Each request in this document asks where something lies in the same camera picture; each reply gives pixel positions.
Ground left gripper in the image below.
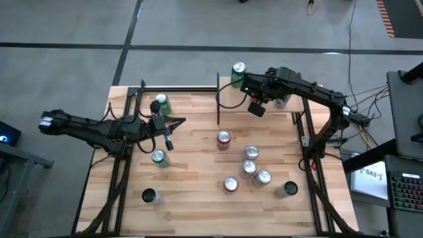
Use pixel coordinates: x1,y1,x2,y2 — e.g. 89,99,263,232
147,100,186,151

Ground green Sprite can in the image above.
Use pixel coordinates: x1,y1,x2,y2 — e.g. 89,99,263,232
151,148,171,169
154,93,173,116
230,61,247,89

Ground white slim Celsius can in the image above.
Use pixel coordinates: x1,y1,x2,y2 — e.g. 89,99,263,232
273,95,293,110

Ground silver Diet Coke can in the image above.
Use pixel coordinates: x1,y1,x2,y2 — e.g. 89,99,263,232
252,169,273,189
239,159,258,180
244,145,260,162

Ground white slim can black lid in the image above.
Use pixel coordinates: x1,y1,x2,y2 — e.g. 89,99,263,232
141,188,164,206
274,180,299,200

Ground wooden shelf black legs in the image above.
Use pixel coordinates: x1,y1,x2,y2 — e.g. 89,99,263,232
216,72,307,126

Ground black desk edge bar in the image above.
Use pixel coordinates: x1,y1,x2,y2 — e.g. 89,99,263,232
342,138,397,175

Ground white paper sign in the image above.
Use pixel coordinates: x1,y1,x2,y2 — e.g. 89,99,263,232
350,161,389,201

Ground grey closed laptop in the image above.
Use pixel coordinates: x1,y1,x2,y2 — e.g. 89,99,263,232
385,69,423,160

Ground black monitor pole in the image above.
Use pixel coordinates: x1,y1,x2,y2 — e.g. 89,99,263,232
398,61,423,84

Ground grey metal cart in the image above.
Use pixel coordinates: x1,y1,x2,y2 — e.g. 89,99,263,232
0,141,56,237

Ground black mat orange stripes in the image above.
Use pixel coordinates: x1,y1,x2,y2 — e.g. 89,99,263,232
375,0,423,40

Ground black box blue light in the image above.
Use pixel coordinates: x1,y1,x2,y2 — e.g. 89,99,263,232
0,120,22,148

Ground rainbow backlit keyboard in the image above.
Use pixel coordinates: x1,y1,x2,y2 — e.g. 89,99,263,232
389,171,423,213

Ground black right camera cable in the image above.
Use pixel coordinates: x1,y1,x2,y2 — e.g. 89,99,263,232
215,81,252,110

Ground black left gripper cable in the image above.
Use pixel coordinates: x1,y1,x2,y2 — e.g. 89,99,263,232
135,134,157,155

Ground black aluminium frame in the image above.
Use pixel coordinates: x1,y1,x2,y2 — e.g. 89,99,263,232
71,79,146,237
292,95,360,237

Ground black floor cable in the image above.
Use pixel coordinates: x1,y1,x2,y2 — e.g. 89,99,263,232
346,0,360,102

